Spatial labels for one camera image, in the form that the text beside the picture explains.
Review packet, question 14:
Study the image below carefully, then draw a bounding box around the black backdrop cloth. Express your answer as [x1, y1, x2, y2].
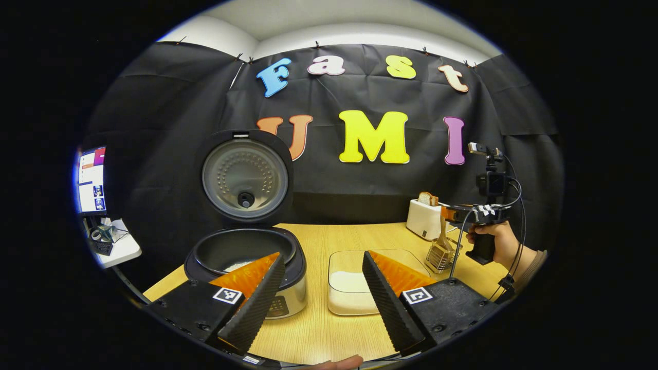
[77, 41, 566, 288]

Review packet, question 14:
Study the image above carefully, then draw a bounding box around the computer monitor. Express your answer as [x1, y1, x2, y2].
[76, 146, 107, 215]

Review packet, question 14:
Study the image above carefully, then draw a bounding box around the metal wire chopstick holder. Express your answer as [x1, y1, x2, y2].
[425, 239, 463, 274]

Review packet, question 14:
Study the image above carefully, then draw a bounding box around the clear plastic rice container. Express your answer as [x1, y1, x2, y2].
[327, 249, 432, 316]

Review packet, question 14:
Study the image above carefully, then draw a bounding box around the white toaster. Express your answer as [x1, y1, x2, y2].
[406, 199, 453, 241]

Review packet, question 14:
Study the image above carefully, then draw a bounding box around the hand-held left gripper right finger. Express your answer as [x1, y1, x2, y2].
[362, 250, 502, 356]

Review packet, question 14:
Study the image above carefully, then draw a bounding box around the white side table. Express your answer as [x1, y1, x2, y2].
[85, 218, 142, 269]

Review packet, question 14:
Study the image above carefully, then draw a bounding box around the wooden spoon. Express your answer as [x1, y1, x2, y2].
[436, 213, 453, 252]

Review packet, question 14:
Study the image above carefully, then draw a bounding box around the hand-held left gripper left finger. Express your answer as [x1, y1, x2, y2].
[145, 252, 286, 356]

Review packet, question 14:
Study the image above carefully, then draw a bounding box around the black silver rice cooker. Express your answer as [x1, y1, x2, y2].
[184, 129, 308, 320]

